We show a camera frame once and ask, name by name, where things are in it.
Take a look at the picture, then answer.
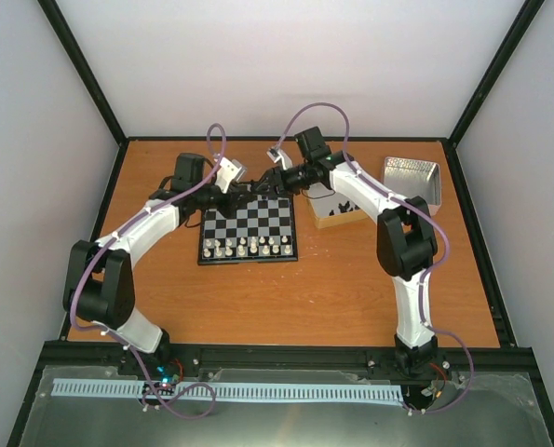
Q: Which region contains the black silver chess board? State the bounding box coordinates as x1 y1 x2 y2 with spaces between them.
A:
197 195 298 265

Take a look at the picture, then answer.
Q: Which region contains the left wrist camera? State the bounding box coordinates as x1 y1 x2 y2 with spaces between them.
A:
215 157 247 194

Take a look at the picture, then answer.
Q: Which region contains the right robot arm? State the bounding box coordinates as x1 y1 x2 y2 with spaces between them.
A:
252 127 438 376

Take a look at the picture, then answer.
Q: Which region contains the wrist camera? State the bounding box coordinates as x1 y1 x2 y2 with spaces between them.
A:
266 145 292 169
215 157 247 194

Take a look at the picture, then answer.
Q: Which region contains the yellow metal tin box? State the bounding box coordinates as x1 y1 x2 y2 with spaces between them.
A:
302 183 368 229

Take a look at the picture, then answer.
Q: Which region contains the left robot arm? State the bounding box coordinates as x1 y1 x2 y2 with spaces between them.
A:
63 153 247 375

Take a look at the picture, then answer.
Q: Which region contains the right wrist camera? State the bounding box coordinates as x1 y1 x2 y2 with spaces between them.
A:
266 145 292 169

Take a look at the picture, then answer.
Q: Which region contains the light blue cable duct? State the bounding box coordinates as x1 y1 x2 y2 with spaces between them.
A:
51 378 403 405

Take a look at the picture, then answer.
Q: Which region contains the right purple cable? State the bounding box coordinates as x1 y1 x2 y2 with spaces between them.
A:
278 102 477 416

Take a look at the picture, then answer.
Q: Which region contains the white king piece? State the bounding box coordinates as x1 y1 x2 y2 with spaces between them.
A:
248 237 258 255

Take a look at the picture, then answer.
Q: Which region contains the purple cable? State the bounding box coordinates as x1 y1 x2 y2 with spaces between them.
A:
69 123 229 418
278 102 477 416

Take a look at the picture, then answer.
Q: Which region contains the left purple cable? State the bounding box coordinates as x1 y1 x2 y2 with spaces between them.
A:
69 123 229 418

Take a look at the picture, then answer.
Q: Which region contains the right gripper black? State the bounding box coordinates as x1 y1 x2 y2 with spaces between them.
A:
250 162 312 199

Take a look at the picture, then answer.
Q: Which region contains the metal base plate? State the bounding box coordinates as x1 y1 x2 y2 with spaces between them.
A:
19 367 551 446

